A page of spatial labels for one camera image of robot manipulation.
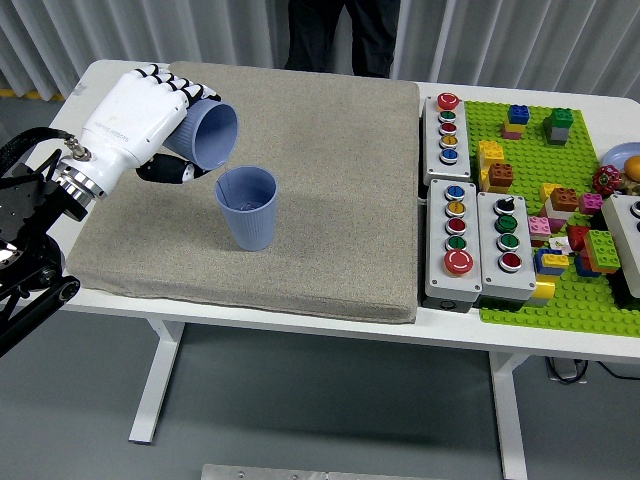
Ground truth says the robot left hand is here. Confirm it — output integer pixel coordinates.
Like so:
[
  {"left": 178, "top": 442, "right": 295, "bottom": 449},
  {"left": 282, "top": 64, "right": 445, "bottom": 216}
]
[{"left": 79, "top": 63, "right": 222, "bottom": 188}]

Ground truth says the blue ribbed plastic cup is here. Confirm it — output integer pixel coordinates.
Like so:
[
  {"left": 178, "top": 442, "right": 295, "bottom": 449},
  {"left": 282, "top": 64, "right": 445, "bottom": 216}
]
[
  {"left": 214, "top": 166, "right": 279, "bottom": 252},
  {"left": 162, "top": 99, "right": 240, "bottom": 171}
]

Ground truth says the yellow floor tape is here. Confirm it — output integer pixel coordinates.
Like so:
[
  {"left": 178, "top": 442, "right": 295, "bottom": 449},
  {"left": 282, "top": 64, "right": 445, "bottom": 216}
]
[{"left": 0, "top": 88, "right": 66, "bottom": 102}]

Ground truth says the grey-brown cushion mat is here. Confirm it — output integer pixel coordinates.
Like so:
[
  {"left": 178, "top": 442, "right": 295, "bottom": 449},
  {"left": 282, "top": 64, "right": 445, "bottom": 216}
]
[{"left": 64, "top": 60, "right": 421, "bottom": 325}]

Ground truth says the person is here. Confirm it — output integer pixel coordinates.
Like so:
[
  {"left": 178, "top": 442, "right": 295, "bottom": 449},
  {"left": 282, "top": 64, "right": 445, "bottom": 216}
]
[{"left": 283, "top": 0, "right": 403, "bottom": 79}]

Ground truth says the white table leg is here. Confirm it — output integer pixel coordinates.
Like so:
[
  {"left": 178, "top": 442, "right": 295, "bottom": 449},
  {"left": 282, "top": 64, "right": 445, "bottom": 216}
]
[
  {"left": 128, "top": 319, "right": 187, "bottom": 445},
  {"left": 488, "top": 352, "right": 530, "bottom": 480}
]

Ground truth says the grey five-button control box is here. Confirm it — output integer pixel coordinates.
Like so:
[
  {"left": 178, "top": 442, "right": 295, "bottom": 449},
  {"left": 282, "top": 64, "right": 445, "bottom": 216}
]
[
  {"left": 422, "top": 92, "right": 474, "bottom": 187},
  {"left": 424, "top": 178, "right": 484, "bottom": 307}
]

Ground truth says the brown toy brick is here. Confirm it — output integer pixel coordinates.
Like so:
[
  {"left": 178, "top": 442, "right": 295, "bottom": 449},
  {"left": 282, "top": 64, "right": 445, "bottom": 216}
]
[
  {"left": 487, "top": 162, "right": 515, "bottom": 189},
  {"left": 549, "top": 187, "right": 580, "bottom": 211}
]

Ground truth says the white curtain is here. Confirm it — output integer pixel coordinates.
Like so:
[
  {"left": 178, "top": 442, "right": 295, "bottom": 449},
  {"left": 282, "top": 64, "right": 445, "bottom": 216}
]
[{"left": 0, "top": 0, "right": 640, "bottom": 101}]

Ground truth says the green studded baseplate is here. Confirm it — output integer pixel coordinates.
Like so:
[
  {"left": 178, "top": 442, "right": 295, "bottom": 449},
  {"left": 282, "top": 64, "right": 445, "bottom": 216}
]
[{"left": 462, "top": 99, "right": 640, "bottom": 337}]

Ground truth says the grey toy brick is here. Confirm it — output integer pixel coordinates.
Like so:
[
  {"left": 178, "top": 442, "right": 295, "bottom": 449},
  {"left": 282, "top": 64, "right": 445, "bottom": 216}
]
[{"left": 544, "top": 124, "right": 571, "bottom": 147}]

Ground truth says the white toy brick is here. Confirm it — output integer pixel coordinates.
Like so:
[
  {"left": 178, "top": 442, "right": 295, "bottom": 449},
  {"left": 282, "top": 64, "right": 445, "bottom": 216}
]
[{"left": 544, "top": 199, "right": 576, "bottom": 222}]

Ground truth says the yellow toy cylinder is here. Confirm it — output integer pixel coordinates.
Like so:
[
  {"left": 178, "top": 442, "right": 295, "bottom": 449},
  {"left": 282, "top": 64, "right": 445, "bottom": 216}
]
[{"left": 530, "top": 277, "right": 557, "bottom": 302}]

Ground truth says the red toy brick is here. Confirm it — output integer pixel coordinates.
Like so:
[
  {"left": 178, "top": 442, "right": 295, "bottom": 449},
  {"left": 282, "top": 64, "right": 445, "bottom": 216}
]
[{"left": 567, "top": 225, "right": 592, "bottom": 252}]

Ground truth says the red valve wheel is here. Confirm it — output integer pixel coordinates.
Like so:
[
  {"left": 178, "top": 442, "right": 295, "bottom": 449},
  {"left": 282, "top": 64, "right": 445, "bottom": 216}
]
[{"left": 592, "top": 165, "right": 622, "bottom": 195}]

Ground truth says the light blue plate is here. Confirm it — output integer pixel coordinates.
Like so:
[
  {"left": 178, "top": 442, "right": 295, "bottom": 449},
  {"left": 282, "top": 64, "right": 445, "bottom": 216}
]
[{"left": 601, "top": 142, "right": 640, "bottom": 174}]

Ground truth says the large green toy brick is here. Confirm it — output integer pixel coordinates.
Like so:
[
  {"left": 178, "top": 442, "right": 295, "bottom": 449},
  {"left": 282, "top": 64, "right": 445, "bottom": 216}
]
[{"left": 583, "top": 229, "right": 622, "bottom": 270}]

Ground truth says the grey selector switch control box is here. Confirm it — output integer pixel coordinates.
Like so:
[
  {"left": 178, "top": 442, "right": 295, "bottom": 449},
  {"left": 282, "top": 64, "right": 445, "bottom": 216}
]
[{"left": 476, "top": 190, "right": 538, "bottom": 309}]

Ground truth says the black floor cable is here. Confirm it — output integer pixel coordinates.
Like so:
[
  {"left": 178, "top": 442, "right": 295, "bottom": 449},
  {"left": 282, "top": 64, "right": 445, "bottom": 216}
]
[{"left": 597, "top": 359, "right": 640, "bottom": 382}]

